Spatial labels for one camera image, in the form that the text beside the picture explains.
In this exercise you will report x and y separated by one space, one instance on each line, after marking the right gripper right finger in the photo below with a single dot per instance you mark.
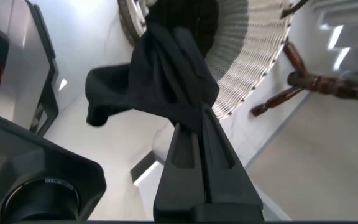
232 189

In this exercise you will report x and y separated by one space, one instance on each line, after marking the black t-shirt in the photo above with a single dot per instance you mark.
160 81

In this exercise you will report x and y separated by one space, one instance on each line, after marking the dark brown wooden stand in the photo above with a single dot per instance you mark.
322 84

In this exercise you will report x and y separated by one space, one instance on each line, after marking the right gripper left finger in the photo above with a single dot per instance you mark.
179 183

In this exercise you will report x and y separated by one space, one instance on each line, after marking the white laundry basket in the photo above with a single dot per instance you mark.
247 53

